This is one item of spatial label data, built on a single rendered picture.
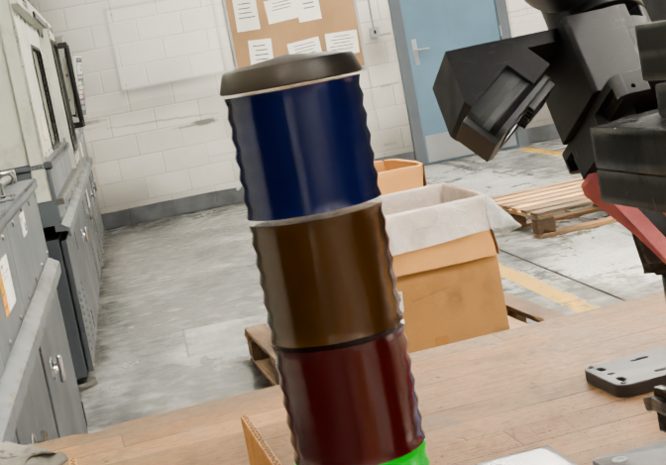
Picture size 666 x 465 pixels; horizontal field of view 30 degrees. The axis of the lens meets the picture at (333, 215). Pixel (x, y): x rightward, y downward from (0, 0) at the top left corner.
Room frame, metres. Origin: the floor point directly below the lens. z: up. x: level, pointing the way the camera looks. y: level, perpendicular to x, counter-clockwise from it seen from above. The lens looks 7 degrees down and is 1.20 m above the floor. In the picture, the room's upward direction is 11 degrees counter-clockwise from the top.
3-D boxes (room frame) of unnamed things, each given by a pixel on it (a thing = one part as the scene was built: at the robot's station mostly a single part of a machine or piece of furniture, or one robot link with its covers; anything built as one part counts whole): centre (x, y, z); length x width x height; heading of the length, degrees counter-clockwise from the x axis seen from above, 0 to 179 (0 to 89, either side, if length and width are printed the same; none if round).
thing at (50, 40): (7.41, 1.41, 1.21); 0.86 x 0.10 x 0.79; 9
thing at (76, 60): (7.90, 1.49, 1.27); 0.23 x 0.18 x 0.38; 99
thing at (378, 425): (0.34, 0.00, 1.10); 0.04 x 0.04 x 0.03
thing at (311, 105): (0.34, 0.00, 1.17); 0.04 x 0.04 x 0.03
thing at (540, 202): (7.25, -1.58, 0.07); 1.20 x 1.00 x 0.14; 101
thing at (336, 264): (0.34, 0.00, 1.14); 0.04 x 0.04 x 0.03
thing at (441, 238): (4.29, -0.24, 0.40); 0.66 x 0.62 x 0.50; 10
